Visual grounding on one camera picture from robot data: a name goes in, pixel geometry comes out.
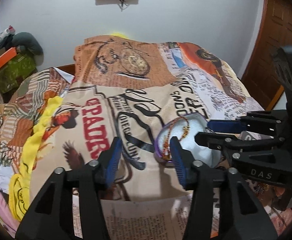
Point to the green patterned storage box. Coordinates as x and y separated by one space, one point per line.
15 71

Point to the pile of clothes on boxes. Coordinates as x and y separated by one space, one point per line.
6 37

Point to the yellow cloth on bed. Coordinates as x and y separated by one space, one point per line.
19 186

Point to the printed newspaper pattern bedspread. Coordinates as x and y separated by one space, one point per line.
131 90

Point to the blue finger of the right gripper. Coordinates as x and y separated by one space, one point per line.
227 126
215 141

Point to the dark grey stuffed cushion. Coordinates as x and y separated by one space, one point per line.
28 41

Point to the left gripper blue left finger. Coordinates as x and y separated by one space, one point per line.
97 175

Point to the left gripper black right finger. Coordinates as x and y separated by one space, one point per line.
201 179

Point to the brown wooden door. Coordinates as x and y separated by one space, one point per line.
260 78

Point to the yellow curved object behind bed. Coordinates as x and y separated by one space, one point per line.
119 35

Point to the purple heart-shaped jewelry box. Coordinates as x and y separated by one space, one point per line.
185 128

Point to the orange shoe box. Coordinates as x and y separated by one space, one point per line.
7 56

